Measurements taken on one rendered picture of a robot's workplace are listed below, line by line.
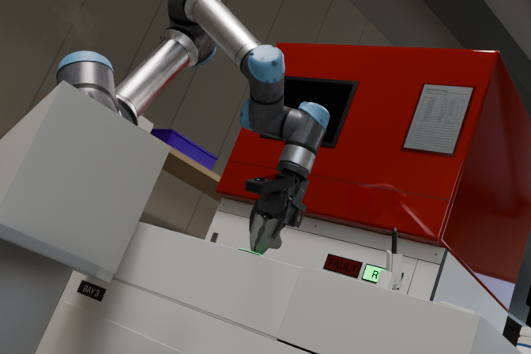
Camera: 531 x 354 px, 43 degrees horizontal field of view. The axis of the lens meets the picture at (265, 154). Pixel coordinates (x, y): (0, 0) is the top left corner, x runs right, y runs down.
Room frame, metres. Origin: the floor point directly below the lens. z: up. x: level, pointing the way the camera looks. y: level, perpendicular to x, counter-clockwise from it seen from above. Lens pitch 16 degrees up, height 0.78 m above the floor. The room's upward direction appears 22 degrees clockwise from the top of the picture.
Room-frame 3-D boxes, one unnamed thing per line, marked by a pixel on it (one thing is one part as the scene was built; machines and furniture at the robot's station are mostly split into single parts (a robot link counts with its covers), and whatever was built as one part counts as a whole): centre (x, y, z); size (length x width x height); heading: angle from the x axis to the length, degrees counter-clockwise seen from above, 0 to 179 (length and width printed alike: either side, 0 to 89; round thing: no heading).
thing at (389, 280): (1.50, -0.36, 1.03); 0.06 x 0.04 x 0.13; 141
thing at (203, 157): (3.46, 0.42, 1.59); 0.33 x 0.23 x 0.11; 130
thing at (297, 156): (1.44, -0.07, 1.19); 0.08 x 0.08 x 0.05
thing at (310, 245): (2.04, -0.24, 1.02); 0.81 x 0.03 x 0.40; 51
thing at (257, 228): (1.45, -0.06, 1.01); 0.06 x 0.03 x 0.09; 141
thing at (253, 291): (1.50, 0.04, 0.89); 0.55 x 0.09 x 0.14; 51
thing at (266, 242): (1.43, -0.08, 1.01); 0.06 x 0.03 x 0.09; 141
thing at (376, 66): (2.28, -0.43, 1.52); 0.81 x 0.75 x 0.60; 51
